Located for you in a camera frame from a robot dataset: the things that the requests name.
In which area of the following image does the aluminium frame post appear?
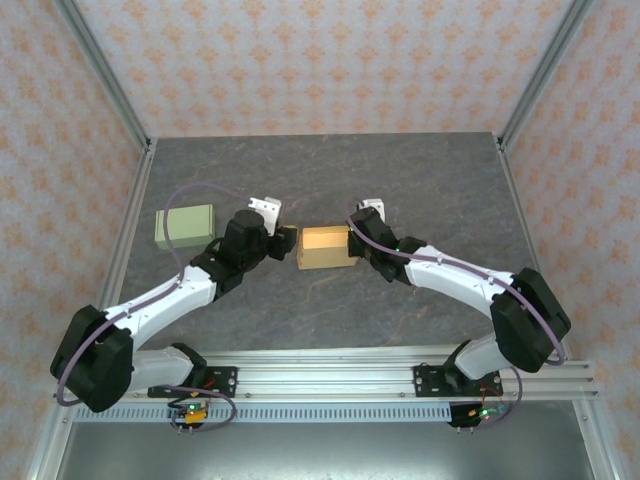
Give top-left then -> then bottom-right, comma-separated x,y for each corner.
497,0 -> 596,154
52,0 -> 154,154

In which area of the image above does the slotted grey cable duct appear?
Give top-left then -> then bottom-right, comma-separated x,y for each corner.
73,403 -> 454,424

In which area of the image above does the green paper box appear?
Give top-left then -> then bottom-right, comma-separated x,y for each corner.
154,203 -> 218,252

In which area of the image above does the aluminium mounting rail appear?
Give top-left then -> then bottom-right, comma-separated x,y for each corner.
52,349 -> 599,402

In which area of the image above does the circuit board with green light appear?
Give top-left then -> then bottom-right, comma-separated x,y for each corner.
449,399 -> 511,430

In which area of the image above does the grey metal sheet panel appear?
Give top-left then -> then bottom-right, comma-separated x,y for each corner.
27,399 -> 624,480

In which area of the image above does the aluminium table side rail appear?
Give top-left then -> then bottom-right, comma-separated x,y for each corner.
494,134 -> 571,360
77,138 -> 159,362

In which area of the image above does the orange paper box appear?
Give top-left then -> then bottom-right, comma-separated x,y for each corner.
295,225 -> 359,271

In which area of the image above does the circuit board with yellow connector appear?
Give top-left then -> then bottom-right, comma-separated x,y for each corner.
167,399 -> 211,432

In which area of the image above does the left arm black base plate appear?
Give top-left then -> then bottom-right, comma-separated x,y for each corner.
147,366 -> 239,400

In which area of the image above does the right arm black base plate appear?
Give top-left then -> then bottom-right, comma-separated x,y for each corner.
413,363 -> 504,400

